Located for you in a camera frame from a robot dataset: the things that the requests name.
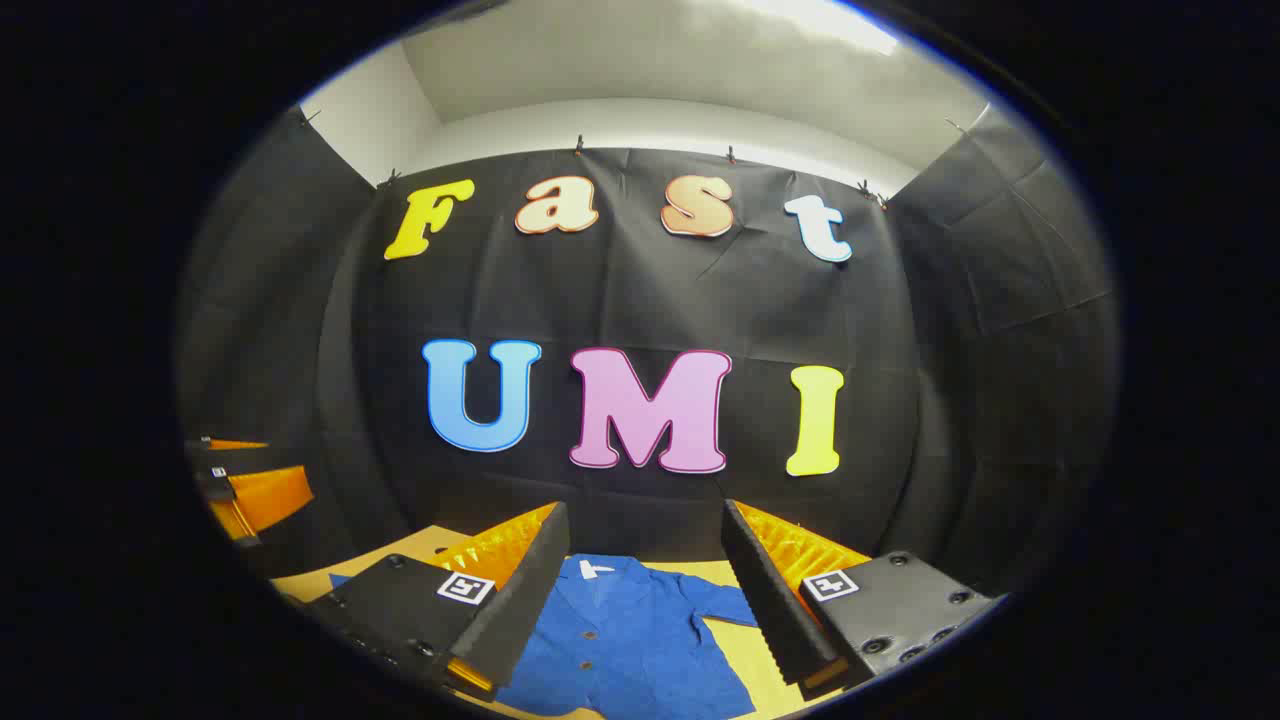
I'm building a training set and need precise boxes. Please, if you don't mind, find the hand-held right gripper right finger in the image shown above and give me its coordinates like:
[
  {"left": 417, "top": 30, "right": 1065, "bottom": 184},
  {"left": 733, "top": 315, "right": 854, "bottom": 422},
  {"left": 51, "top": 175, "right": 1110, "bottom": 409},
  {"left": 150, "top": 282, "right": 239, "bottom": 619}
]
[{"left": 721, "top": 497, "right": 1005, "bottom": 702}]

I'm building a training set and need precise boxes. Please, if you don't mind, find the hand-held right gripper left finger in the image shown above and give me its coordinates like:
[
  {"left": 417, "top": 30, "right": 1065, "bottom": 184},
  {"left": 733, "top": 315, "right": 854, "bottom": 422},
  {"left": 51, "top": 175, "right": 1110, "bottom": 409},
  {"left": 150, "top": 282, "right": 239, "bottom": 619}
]
[{"left": 298, "top": 500, "right": 572, "bottom": 703}]

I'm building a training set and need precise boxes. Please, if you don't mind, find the blue button-up shirt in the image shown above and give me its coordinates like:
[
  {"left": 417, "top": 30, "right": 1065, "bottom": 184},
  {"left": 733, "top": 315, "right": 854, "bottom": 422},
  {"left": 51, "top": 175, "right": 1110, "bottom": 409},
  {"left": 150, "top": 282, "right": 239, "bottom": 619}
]
[{"left": 328, "top": 553, "right": 761, "bottom": 720}]

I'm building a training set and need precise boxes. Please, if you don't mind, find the black backdrop cloth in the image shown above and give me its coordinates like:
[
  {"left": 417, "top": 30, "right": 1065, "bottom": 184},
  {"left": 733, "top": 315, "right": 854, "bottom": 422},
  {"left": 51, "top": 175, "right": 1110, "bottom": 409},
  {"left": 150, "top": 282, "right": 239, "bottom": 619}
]
[{"left": 178, "top": 100, "right": 1119, "bottom": 601}]

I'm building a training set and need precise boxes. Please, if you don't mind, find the row of small backdrop clips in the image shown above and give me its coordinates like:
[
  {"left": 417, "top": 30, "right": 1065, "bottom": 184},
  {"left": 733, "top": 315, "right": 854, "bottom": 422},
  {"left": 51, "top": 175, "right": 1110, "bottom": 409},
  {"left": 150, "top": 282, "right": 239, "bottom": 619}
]
[{"left": 298, "top": 108, "right": 969, "bottom": 209}]

